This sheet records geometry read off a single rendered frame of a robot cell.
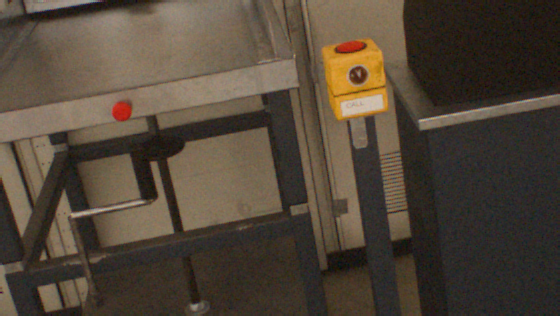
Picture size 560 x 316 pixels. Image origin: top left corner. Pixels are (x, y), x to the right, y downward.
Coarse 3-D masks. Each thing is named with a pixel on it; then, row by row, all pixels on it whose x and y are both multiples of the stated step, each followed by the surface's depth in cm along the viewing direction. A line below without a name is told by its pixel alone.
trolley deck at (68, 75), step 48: (192, 0) 202; (48, 48) 180; (96, 48) 174; (144, 48) 168; (192, 48) 162; (240, 48) 156; (288, 48) 151; (0, 96) 152; (48, 96) 148; (96, 96) 144; (144, 96) 145; (192, 96) 146; (240, 96) 147
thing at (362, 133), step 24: (360, 120) 129; (360, 144) 130; (360, 168) 132; (360, 192) 134; (384, 192) 134; (384, 216) 136; (384, 240) 138; (384, 264) 139; (384, 288) 141; (384, 312) 143
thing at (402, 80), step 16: (384, 64) 164; (400, 64) 163; (400, 80) 154; (416, 80) 153; (400, 96) 149; (416, 96) 145; (496, 96) 139; (512, 96) 138; (528, 96) 137; (544, 96) 136; (416, 112) 139; (432, 112) 137; (448, 112) 136; (464, 112) 135; (480, 112) 136; (496, 112) 136; (512, 112) 136
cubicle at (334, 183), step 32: (288, 0) 210; (320, 0) 209; (352, 0) 210; (384, 0) 211; (288, 32) 215; (320, 32) 212; (352, 32) 213; (384, 32) 214; (320, 64) 215; (320, 96) 219; (320, 128) 224; (384, 128) 224; (320, 160) 228; (384, 160) 228; (320, 192) 232; (352, 192) 231; (320, 224) 238; (352, 224) 234; (352, 256) 240
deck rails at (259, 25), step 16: (16, 0) 202; (240, 0) 192; (256, 0) 184; (0, 16) 185; (16, 16) 199; (256, 16) 175; (0, 32) 183; (16, 32) 196; (256, 32) 163; (272, 32) 143; (0, 48) 180; (16, 48) 183; (256, 48) 153; (272, 48) 150; (0, 64) 172
